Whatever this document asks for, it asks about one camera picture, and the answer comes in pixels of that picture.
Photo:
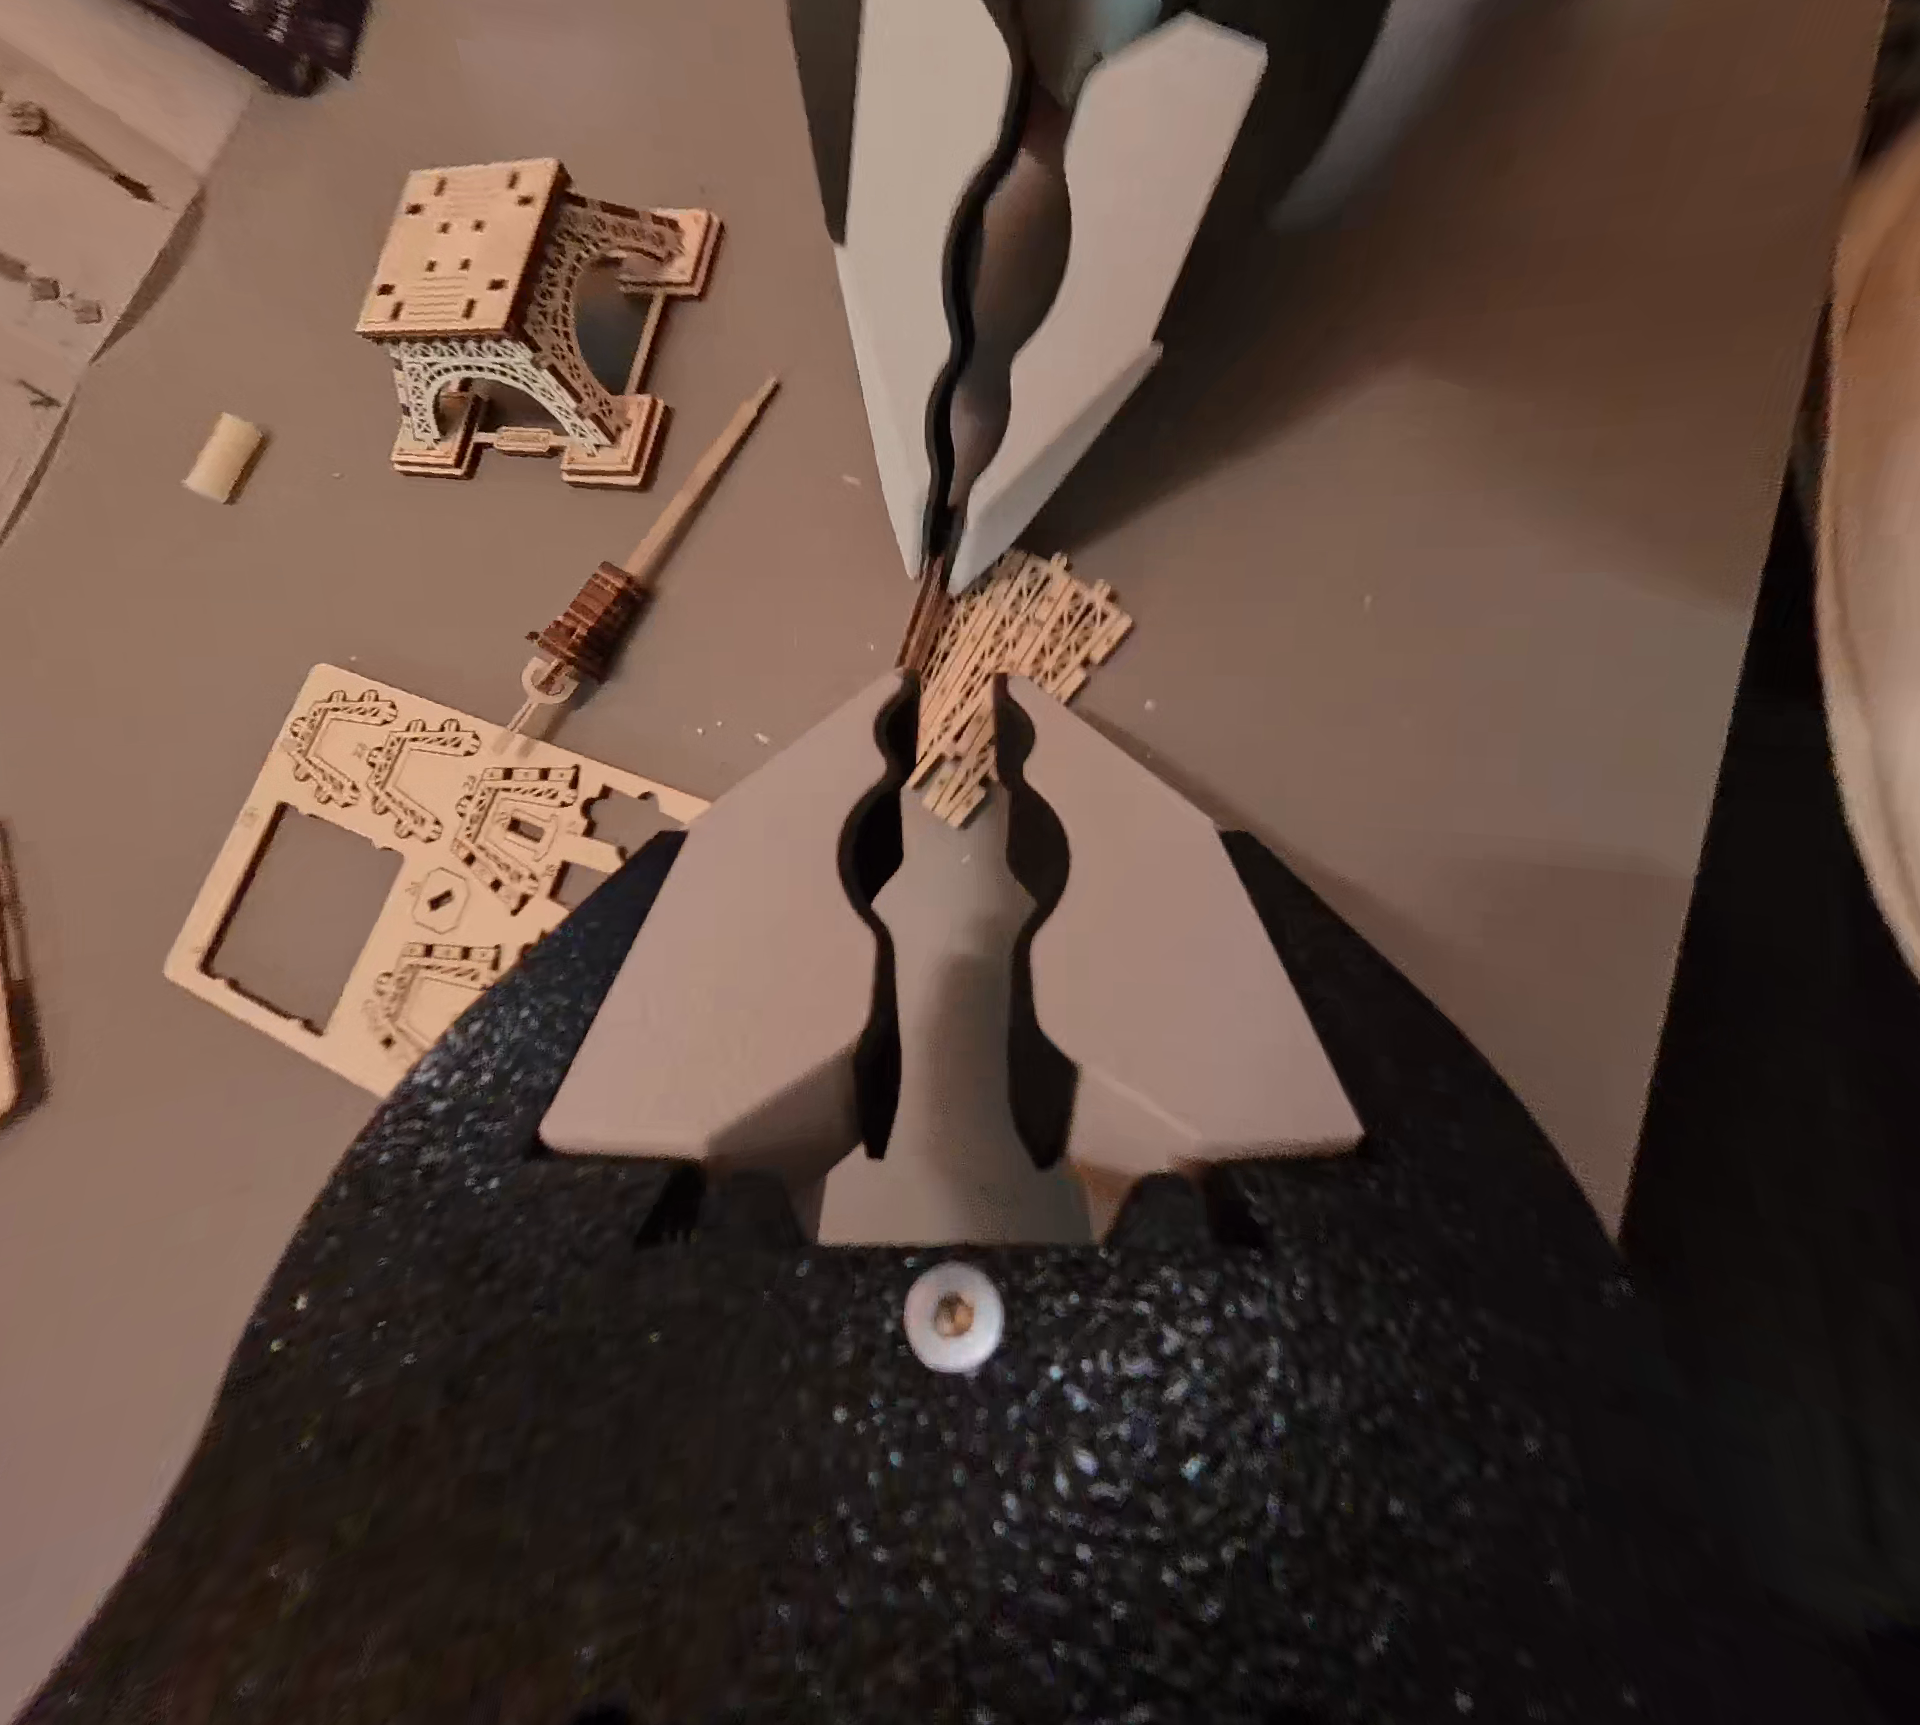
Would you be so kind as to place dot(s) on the wooden lattice tower section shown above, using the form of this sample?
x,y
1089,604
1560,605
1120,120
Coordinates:
x,y
1035,623

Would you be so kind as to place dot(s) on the wooden tower base model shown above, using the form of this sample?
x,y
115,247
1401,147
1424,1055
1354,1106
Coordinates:
x,y
452,239

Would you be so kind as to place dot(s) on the wooden punch-out parts sheet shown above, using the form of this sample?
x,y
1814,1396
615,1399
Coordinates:
x,y
360,765

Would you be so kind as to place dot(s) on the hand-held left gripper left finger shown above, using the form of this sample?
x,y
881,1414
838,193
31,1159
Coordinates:
x,y
722,990

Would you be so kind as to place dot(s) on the emptied wooden parts frame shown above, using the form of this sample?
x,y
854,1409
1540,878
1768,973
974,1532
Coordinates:
x,y
11,1050

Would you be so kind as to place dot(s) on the wooden tower spire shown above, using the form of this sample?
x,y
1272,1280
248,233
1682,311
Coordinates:
x,y
600,609

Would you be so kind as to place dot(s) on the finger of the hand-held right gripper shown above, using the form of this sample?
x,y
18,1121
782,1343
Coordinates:
x,y
907,179
1156,196

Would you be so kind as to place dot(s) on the cream printed shirt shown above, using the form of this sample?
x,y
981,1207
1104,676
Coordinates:
x,y
1875,480

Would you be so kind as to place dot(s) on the small cream wax block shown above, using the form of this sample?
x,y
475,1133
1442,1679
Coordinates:
x,y
222,459

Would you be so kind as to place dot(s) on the narrow wooden lattice panel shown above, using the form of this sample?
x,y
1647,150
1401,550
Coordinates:
x,y
961,765

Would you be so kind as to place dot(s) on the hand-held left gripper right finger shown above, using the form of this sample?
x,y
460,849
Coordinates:
x,y
1187,990

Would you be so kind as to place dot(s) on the grey desk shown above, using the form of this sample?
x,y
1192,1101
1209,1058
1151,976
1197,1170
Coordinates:
x,y
1425,554

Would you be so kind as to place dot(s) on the paper instruction sheet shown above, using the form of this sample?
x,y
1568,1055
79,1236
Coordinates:
x,y
90,196

